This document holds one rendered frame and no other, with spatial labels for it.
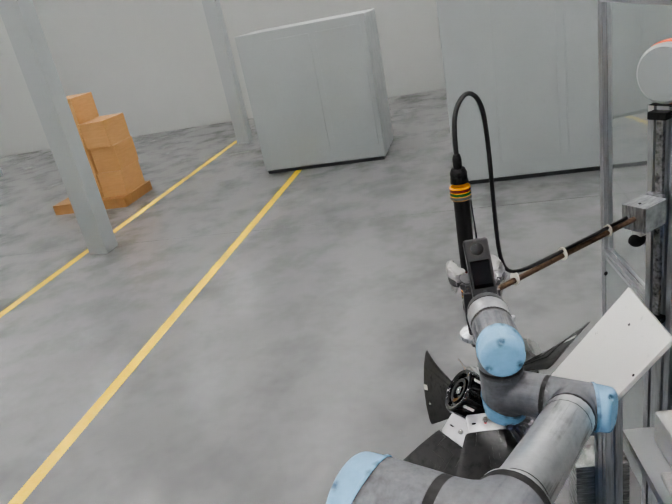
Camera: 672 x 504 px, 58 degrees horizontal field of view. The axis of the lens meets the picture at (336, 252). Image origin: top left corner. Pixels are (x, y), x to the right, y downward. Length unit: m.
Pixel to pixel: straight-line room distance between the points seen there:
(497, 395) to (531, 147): 5.94
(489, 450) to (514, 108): 5.56
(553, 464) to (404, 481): 0.21
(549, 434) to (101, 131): 8.61
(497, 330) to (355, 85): 7.53
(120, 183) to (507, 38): 5.62
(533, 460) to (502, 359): 0.23
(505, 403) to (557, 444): 0.21
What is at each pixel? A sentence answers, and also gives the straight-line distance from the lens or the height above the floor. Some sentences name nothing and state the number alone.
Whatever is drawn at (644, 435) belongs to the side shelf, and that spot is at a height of 0.86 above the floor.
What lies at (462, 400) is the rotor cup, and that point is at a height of 1.23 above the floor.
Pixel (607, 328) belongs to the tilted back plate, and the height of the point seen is 1.28.
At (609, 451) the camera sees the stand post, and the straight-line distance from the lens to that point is 1.85.
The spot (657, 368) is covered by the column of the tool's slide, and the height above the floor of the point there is 1.00.
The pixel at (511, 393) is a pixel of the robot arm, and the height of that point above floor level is 1.55.
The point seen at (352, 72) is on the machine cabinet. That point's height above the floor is 1.24.
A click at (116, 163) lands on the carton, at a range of 9.27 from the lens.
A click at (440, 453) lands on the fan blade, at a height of 1.07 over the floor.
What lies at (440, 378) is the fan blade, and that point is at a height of 1.14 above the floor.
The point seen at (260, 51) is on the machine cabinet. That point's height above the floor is 1.71.
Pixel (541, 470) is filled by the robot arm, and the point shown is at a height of 1.62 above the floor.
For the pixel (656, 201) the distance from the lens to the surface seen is 1.81.
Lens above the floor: 2.21
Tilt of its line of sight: 23 degrees down
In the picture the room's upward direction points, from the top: 11 degrees counter-clockwise
